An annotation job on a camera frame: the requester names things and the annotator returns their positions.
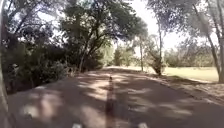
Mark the brown dirt verge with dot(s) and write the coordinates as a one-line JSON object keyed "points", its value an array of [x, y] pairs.
{"points": [[206, 88]]}

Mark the clump of green trees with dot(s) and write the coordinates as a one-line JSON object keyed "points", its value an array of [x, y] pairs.
{"points": [[118, 58]]}

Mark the robot's own part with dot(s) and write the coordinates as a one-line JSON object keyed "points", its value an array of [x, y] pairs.
{"points": [[142, 125], [77, 125]]}

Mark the tall leaning tree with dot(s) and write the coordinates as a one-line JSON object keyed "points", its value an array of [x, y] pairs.
{"points": [[220, 66]]}

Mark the wood of trees and bushes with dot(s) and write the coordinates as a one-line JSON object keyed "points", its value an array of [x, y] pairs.
{"points": [[50, 50]]}

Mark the tree with bushy base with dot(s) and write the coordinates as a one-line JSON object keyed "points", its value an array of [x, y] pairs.
{"points": [[159, 63]]}

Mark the row of hazy trees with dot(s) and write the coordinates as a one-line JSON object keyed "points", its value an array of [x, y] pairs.
{"points": [[190, 58]]}

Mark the grey asphalt path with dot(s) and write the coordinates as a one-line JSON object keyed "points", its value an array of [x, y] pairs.
{"points": [[140, 100]]}

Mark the pale green grass field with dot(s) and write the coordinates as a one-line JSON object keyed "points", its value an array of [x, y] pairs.
{"points": [[193, 73]]}

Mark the thin small tree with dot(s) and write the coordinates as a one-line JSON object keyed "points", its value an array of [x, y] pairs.
{"points": [[141, 60]]}

